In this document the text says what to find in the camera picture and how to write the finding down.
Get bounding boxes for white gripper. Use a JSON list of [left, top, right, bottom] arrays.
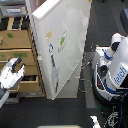
[[0, 57, 25, 89]]

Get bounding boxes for coiled cable on floor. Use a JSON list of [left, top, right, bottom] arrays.
[[79, 51, 95, 94]]

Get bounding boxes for green android sticker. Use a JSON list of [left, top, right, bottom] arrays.
[[58, 31, 67, 52]]

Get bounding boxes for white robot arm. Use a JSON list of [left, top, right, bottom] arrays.
[[0, 57, 25, 108]]

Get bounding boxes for white fridge door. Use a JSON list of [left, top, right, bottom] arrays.
[[31, 0, 93, 101]]

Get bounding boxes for wooden drawer cabinet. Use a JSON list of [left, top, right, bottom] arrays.
[[0, 17, 45, 97]]

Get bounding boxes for grey box on cabinet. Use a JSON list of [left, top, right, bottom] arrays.
[[1, 5, 27, 17]]

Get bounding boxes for white refrigerator body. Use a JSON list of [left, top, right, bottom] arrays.
[[25, 0, 93, 100]]

